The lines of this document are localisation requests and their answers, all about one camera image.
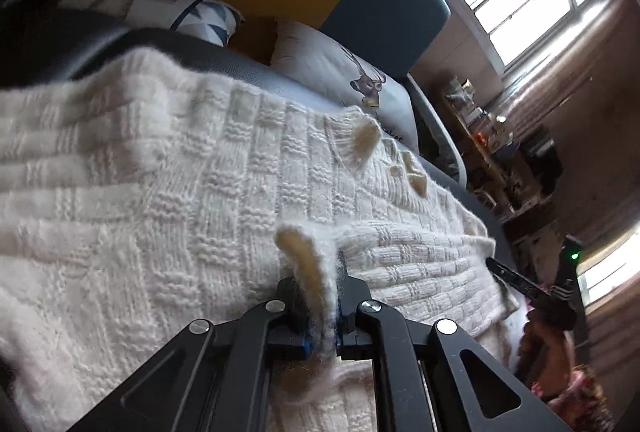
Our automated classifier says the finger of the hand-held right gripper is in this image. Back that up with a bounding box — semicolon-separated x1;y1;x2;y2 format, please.
486;256;545;302

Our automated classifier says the patterned curtain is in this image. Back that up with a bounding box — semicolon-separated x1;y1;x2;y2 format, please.
500;0;640;143

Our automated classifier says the grey deer print pillow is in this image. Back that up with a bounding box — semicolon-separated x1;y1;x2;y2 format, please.
270;20;419;154

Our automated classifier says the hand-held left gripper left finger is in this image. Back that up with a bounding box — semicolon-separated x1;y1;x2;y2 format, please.
65;277;308;432

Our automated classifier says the black monitor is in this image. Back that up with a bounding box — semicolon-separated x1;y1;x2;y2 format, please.
520;127;559;194

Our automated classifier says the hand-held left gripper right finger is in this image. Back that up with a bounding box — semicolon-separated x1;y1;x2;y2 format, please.
336;277;572;432

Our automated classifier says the person's right forearm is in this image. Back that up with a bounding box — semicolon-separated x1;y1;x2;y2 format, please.
530;359;617;432

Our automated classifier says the cluttered wooden side shelf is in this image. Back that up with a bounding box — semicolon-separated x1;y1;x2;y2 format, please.
442;77;557;224

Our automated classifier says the black leather padded bench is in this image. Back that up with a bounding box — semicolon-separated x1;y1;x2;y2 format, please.
0;7;517;254

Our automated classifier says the white geometric print pillow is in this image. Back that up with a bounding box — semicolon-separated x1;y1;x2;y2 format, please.
60;0;247;49

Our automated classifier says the cream knitted sweater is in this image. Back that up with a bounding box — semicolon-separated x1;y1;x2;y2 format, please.
0;46;526;432

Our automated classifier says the person's right hand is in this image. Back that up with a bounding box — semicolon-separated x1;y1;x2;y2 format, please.
515;307;577;400

